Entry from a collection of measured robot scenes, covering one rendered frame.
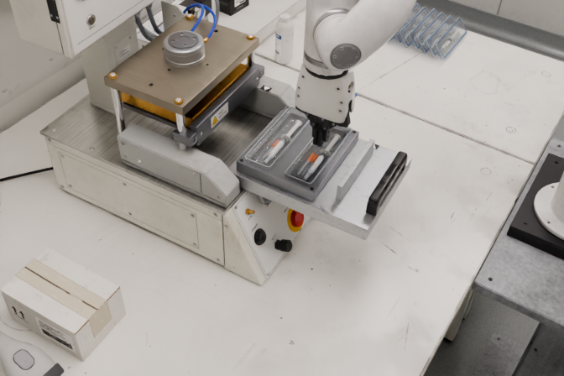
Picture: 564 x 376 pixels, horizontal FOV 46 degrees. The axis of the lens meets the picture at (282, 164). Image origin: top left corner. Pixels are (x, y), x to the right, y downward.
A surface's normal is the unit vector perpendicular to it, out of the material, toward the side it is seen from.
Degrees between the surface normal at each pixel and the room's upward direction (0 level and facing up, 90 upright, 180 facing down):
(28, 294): 3
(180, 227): 90
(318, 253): 0
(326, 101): 92
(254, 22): 0
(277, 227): 65
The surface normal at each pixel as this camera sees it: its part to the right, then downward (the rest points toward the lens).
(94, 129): 0.03, -0.73
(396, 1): 0.52, 0.18
